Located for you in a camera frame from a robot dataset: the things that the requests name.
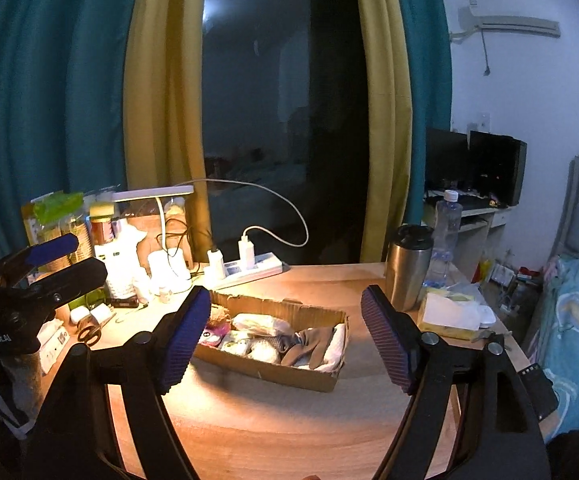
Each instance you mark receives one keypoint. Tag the small black device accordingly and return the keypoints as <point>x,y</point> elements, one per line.
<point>124,302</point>

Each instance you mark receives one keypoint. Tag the small white bottle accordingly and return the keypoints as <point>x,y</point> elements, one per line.
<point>165,294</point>

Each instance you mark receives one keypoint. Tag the white tape roll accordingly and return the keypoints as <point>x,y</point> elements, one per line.
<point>91,314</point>

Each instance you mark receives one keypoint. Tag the white perforated basket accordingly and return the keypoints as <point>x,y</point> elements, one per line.
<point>119,275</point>

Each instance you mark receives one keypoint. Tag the white charger plug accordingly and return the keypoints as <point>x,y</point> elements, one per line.
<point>216,262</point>
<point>246,255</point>

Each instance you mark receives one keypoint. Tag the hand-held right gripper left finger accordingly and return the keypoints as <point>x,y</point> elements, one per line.
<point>184,340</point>

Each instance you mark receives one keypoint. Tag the printed blue blanket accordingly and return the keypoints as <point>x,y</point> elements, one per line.
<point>574,340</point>

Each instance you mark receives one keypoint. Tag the clear water bottle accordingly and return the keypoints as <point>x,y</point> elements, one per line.
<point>444,240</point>

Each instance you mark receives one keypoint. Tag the white computer desk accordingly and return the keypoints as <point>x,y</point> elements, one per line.
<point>479,220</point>

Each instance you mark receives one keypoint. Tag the dark glass window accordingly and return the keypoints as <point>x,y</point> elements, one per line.
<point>279,85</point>

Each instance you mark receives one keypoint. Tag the teal curtain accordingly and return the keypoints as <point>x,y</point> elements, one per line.
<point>54,85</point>
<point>429,85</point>

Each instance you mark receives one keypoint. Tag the black phone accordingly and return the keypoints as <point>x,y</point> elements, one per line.
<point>539,392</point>

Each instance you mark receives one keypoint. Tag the white air conditioner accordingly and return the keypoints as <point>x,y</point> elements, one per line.
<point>509,22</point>

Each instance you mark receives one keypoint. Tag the white folded towel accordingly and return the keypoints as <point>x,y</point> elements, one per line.
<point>338,350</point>

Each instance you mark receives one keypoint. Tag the yellow curtain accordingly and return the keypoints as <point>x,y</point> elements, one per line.
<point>164,85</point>
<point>384,110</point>

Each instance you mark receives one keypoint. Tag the red can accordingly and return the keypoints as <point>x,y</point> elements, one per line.
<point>101,232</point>

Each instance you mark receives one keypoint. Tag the stainless steel tumbler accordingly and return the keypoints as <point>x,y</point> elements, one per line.
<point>407,275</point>

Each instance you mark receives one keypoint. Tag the yellow tissue box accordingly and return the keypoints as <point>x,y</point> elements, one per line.
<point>449,317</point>

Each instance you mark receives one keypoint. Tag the white power strip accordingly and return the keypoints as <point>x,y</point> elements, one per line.
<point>264,262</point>

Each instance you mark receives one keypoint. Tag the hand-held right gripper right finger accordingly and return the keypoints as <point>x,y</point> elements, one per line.
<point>384,340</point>

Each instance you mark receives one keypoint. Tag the pink patterned sock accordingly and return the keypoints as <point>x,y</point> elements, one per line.
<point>213,332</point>

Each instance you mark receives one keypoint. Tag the scissors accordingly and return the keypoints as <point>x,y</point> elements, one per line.
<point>90,334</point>

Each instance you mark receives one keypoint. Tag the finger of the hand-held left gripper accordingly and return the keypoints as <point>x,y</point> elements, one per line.
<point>51,250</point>
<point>79,277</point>

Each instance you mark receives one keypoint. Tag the brown cardboard carton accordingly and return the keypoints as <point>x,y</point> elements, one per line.
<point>142,227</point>

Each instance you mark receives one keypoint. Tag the cardboard box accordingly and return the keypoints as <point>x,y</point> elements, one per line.
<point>269,372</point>

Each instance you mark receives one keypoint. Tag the black monitor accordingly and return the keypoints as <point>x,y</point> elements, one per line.
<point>497,165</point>
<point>447,160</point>

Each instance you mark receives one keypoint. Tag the white desk lamp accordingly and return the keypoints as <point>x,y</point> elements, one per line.
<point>154,192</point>

